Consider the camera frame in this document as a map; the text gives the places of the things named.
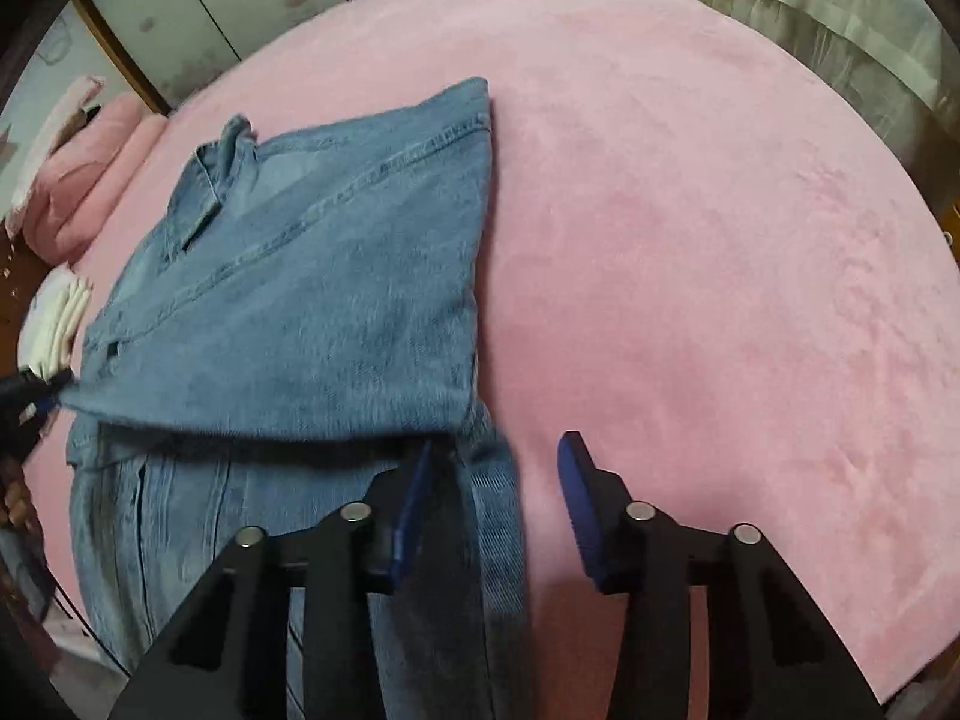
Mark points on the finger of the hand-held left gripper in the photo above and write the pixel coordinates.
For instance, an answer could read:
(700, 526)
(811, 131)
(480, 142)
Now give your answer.
(30, 431)
(30, 390)

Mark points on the floral sliding wardrobe doors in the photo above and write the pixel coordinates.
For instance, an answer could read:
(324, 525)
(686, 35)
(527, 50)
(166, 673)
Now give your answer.
(225, 15)

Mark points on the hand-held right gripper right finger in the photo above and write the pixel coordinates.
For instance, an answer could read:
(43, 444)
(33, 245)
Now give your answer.
(577, 510)

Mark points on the blue denim jacket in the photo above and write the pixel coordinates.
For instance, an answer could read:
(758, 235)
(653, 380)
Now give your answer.
(315, 300)

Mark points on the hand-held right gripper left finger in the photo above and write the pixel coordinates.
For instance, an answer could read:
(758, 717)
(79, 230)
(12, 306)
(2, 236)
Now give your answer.
(409, 510)

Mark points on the person's left hand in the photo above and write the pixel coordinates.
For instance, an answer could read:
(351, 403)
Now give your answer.
(15, 502)

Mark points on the wooden headboard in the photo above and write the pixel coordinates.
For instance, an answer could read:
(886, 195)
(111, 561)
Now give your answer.
(19, 292)

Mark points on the pink pillow with lace trim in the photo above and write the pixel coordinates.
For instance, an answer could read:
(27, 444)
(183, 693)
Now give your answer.
(52, 120)

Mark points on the wooden cabinet with round knobs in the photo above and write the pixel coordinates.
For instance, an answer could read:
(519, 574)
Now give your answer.
(952, 232)

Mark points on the pink plush bed blanket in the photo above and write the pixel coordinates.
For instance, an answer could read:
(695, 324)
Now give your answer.
(712, 240)

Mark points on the cream ruffled lace cover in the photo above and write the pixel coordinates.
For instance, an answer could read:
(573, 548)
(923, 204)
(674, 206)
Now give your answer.
(787, 0)

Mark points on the cream folded clothing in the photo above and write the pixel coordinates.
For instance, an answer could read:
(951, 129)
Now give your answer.
(56, 315)

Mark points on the pink folded quilt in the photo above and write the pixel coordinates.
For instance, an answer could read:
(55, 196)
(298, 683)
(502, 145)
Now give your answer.
(82, 180)

